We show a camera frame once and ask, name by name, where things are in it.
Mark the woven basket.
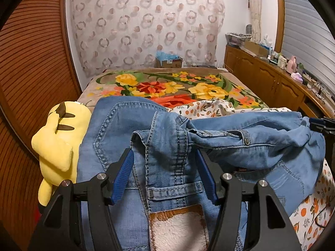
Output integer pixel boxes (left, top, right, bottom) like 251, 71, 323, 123
225, 33, 253, 45

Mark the circle pattern sheer curtain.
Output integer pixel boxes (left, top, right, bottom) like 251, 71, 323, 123
65, 0, 227, 77

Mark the grey roller shutter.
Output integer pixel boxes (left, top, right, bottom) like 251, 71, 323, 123
281, 0, 335, 84

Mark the floral blanket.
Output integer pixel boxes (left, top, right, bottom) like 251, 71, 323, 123
79, 68, 270, 110

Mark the beige curtain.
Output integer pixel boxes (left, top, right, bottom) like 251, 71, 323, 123
246, 0, 262, 42

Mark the wooden cabinet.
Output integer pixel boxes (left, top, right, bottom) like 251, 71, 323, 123
224, 44, 335, 118

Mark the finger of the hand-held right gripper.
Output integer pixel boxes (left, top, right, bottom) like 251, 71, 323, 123
309, 117, 335, 137

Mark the black cable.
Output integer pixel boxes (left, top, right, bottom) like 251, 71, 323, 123
310, 82, 330, 97

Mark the flat cardboard box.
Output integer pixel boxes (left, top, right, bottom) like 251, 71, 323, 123
243, 40, 270, 58

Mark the cluster of small bottles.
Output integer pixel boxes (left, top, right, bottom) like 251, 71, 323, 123
267, 47, 288, 70

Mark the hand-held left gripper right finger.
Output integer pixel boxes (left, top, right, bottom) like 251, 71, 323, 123
195, 149, 303, 251

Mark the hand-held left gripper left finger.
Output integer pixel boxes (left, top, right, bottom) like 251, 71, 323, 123
34, 148, 135, 251

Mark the wooden slatted door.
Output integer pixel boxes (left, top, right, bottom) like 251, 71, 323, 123
0, 0, 81, 251

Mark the cardboard box with blue bag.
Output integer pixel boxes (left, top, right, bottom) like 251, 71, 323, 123
156, 51, 184, 68

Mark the yellow plush toy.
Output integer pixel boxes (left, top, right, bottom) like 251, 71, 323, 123
31, 101, 92, 206

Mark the orange print bed sheet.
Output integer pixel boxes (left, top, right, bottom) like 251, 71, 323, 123
167, 98, 333, 251

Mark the pink bottle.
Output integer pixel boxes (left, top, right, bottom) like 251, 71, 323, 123
286, 56, 297, 74

